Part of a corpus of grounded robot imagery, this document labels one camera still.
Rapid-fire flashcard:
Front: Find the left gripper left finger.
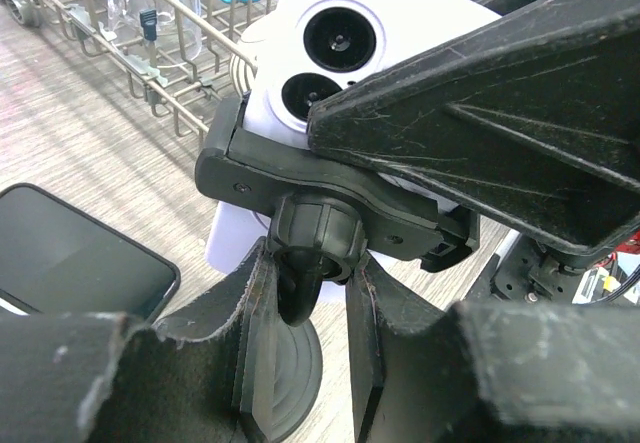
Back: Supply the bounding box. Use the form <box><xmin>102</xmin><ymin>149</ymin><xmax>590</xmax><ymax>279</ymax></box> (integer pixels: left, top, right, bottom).
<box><xmin>79</xmin><ymin>239</ymin><xmax>277</xmax><ymax>442</ymax></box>

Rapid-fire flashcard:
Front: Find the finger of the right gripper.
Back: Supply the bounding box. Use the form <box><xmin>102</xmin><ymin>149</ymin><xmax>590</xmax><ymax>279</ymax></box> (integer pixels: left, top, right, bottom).
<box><xmin>309</xmin><ymin>0</ymin><xmax>639</xmax><ymax>256</ymax></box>

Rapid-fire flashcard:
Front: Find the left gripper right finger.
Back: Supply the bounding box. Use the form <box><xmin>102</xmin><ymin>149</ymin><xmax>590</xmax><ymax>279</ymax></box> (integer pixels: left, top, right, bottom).
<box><xmin>346</xmin><ymin>255</ymin><xmax>500</xmax><ymax>442</ymax></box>

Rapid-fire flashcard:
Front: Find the black phone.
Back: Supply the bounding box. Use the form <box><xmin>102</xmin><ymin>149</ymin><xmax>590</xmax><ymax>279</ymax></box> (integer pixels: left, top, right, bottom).
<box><xmin>1</xmin><ymin>183</ymin><xmax>181</xmax><ymax>321</ymax></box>

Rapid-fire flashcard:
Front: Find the black tall pole stand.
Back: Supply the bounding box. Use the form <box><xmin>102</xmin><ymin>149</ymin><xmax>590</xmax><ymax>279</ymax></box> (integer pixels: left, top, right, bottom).
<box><xmin>194</xmin><ymin>95</ymin><xmax>481</xmax><ymax>442</ymax></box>

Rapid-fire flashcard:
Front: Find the white case phone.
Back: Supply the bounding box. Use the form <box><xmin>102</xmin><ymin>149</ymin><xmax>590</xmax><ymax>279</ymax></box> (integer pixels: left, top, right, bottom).
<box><xmin>196</xmin><ymin>0</ymin><xmax>498</xmax><ymax>301</ymax></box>

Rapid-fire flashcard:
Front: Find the striped ceramic mug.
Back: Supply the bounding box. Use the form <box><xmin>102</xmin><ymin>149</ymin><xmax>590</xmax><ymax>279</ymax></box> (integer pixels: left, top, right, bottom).
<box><xmin>228</xmin><ymin>54</ymin><xmax>255</xmax><ymax>96</ymax></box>

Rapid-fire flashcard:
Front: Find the clear glass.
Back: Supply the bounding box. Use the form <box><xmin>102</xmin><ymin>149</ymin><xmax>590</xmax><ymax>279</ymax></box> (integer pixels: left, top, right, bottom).
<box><xmin>107</xmin><ymin>0</ymin><xmax>202</xmax><ymax>60</ymax></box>

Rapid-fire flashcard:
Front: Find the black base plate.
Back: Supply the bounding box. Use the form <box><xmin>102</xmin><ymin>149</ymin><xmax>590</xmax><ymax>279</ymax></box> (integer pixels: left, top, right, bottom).
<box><xmin>466</xmin><ymin>230</ymin><xmax>639</xmax><ymax>307</ymax></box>

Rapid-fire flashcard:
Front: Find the grey wire dish rack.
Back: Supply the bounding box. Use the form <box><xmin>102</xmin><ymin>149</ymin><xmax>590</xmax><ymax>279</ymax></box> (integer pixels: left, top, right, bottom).
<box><xmin>0</xmin><ymin>0</ymin><xmax>506</xmax><ymax>137</ymax></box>

